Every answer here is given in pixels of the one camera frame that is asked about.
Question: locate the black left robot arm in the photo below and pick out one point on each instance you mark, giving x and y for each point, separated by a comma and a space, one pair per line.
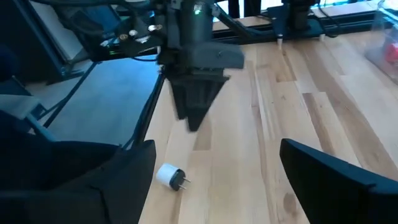
189, 18

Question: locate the red square block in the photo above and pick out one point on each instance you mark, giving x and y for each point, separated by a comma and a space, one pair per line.
392, 53

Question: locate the white USB wall charger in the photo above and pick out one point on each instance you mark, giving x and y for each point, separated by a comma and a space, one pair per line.
169, 175

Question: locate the dark office chair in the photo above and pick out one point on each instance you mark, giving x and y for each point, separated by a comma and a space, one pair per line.
31, 149

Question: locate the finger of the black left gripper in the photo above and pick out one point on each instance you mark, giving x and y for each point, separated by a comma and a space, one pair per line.
175, 99
199, 99

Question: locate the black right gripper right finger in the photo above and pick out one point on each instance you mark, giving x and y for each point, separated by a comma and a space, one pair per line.
335, 193

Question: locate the clear plastic bin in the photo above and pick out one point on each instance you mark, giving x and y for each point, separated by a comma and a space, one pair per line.
384, 46

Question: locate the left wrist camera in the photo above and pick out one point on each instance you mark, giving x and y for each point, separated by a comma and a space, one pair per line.
130, 40

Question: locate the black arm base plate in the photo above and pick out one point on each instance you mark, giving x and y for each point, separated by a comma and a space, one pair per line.
295, 21

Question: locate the black aluminium table frame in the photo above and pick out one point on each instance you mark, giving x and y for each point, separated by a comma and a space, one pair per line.
149, 102

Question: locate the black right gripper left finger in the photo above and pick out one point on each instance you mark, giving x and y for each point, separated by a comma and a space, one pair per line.
93, 193

